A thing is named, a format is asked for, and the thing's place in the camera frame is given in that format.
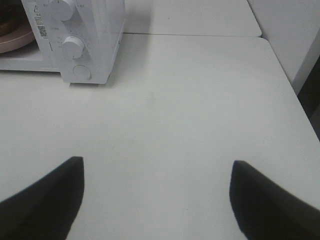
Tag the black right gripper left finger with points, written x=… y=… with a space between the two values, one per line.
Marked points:
x=47 y=209

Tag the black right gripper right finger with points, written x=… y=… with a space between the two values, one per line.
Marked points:
x=265 y=211

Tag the round white door button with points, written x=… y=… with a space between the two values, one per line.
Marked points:
x=82 y=72

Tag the white timer knob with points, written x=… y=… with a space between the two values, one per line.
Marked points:
x=73 y=46

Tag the pink round plate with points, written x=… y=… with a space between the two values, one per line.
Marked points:
x=19 y=38

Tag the burger with lettuce and cheese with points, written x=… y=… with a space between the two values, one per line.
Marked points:
x=9 y=17

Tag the white microwave oven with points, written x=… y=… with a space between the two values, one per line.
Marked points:
x=98 y=23

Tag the upper white power knob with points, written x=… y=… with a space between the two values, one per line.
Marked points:
x=63 y=10

